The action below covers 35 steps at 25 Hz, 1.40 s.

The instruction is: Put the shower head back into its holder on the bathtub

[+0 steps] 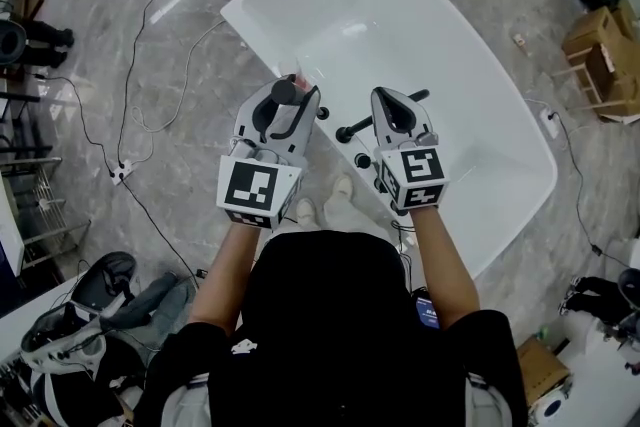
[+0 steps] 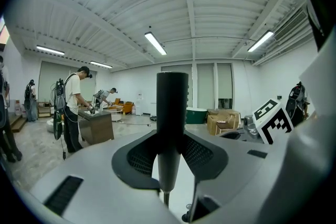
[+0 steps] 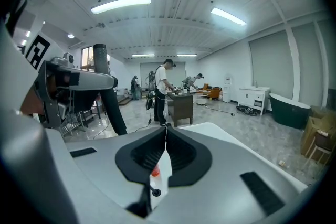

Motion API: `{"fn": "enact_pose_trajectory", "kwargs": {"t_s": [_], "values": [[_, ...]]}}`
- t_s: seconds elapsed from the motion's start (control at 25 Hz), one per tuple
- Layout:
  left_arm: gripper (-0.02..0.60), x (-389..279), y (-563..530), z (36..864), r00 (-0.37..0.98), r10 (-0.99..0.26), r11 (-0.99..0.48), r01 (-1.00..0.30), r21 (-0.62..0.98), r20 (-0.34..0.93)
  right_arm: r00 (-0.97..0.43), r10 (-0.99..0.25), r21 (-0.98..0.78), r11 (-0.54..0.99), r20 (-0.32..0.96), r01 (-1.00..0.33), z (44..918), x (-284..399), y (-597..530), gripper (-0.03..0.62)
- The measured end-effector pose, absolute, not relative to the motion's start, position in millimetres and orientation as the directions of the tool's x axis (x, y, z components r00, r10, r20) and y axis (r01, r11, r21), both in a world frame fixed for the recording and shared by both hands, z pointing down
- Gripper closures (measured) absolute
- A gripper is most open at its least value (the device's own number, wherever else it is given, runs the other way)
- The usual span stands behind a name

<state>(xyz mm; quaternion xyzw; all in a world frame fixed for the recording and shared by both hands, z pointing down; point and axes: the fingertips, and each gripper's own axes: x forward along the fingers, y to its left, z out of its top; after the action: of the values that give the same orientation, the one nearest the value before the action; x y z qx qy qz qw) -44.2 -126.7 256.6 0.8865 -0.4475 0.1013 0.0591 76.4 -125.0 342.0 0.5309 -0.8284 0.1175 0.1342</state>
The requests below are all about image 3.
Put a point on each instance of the small pale floor box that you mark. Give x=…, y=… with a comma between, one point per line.
x=282, y=162

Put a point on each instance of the wooden chair brown seat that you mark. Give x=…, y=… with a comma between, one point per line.
x=321, y=141

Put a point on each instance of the person's left forearm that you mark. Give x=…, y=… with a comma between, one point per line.
x=30, y=102

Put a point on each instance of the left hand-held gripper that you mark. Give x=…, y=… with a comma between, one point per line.
x=38, y=47

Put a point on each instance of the large window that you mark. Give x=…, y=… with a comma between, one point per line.
x=88, y=57

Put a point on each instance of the round ceiling lamp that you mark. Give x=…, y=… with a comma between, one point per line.
x=71, y=36

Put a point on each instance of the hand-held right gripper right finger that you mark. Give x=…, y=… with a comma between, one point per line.
x=189, y=157

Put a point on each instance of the dark wooden desk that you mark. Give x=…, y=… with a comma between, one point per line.
x=182, y=107

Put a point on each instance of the person's black top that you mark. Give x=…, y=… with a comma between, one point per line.
x=14, y=15

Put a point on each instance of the white water dispenser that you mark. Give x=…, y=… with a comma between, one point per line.
x=227, y=89

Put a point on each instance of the white bathtub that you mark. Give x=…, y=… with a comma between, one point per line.
x=210, y=129

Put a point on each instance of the white round coffee table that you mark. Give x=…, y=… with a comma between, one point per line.
x=202, y=101

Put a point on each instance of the grey gripper camera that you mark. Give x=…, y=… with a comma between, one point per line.
x=67, y=59

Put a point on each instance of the red liquid jar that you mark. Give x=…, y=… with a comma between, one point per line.
x=156, y=171

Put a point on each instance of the dark green bathtub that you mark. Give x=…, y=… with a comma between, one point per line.
x=288, y=112

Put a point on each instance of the long ceiling light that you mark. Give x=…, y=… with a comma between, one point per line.
x=120, y=4
x=186, y=55
x=143, y=55
x=228, y=16

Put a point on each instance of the white vanity cabinet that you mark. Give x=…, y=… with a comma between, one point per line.
x=253, y=98

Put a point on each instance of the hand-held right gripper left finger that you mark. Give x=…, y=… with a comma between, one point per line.
x=136, y=154

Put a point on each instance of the orange sofa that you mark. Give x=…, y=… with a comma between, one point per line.
x=214, y=91

